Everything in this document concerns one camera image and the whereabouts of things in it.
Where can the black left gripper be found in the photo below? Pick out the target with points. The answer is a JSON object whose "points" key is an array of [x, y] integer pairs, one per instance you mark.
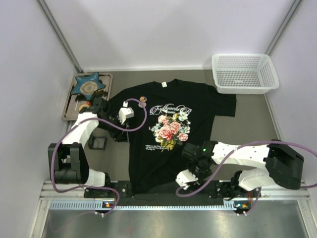
{"points": [[119, 134]]}

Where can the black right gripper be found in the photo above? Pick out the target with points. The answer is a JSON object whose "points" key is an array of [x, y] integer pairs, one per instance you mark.
{"points": [[198, 169]]}

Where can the white round brooch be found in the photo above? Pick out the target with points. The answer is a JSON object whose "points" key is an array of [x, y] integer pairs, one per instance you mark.
{"points": [[142, 104]]}

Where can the black floral t-shirt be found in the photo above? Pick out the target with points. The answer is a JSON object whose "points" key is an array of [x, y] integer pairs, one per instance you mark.
{"points": [[176, 113]]}

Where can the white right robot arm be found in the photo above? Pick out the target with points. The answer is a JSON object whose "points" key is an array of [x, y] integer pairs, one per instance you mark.
{"points": [[272, 162]]}

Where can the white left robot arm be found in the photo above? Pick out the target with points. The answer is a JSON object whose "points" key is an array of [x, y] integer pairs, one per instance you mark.
{"points": [[67, 158]]}

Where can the black box with pink brooch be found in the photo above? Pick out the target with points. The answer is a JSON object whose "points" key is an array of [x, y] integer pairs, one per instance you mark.
{"points": [[97, 142]]}

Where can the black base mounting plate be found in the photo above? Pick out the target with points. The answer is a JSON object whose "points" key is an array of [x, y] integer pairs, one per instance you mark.
{"points": [[215, 189]]}

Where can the brown rectangular tray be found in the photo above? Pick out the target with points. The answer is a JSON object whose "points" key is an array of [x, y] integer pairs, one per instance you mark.
{"points": [[72, 103]]}

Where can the blue star-shaped dish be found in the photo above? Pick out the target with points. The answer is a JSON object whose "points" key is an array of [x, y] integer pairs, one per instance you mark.
{"points": [[87, 85]]}

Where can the white perforated plastic basket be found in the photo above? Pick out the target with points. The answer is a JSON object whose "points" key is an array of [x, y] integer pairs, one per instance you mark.
{"points": [[244, 73]]}

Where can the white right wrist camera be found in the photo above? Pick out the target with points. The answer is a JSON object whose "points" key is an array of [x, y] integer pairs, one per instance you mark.
{"points": [[185, 178]]}

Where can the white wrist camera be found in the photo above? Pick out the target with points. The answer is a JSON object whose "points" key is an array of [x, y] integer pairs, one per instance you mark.
{"points": [[185, 178], [125, 113]]}

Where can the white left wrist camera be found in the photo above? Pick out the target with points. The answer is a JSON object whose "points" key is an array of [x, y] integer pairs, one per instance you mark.
{"points": [[125, 113]]}

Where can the grey slotted cable duct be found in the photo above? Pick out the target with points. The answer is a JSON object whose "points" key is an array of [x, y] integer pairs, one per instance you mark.
{"points": [[105, 206]]}

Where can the aluminium frame rail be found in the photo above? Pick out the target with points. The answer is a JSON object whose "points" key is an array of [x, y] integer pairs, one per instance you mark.
{"points": [[274, 213]]}

